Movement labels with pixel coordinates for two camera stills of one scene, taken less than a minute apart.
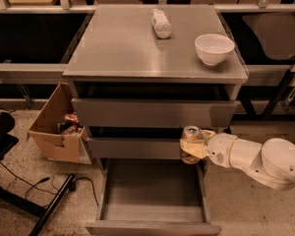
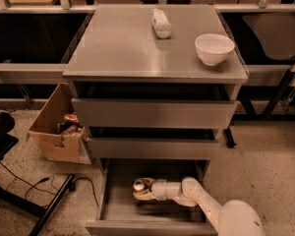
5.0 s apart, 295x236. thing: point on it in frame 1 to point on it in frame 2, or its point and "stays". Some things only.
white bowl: x=212 y=48 stays
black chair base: x=1 y=142 stays
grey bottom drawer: x=151 y=197 stays
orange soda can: x=191 y=133 to x=141 y=185
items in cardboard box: x=70 y=125 stays
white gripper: x=220 y=148 to x=159 y=190
